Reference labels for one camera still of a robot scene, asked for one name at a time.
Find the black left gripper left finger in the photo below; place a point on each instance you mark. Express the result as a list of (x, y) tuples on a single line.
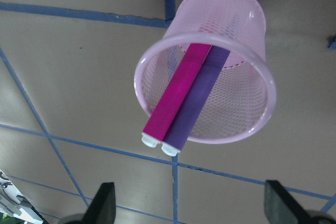
[(103, 206)]

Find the purple highlighter pen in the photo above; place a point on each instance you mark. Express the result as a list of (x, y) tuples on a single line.
[(193, 103)]

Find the pink highlighter pen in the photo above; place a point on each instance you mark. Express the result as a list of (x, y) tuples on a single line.
[(168, 106)]

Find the pink mesh cup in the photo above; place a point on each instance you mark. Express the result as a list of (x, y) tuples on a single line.
[(244, 95)]

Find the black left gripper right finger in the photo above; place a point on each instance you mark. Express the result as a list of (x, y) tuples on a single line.
[(280, 206)]

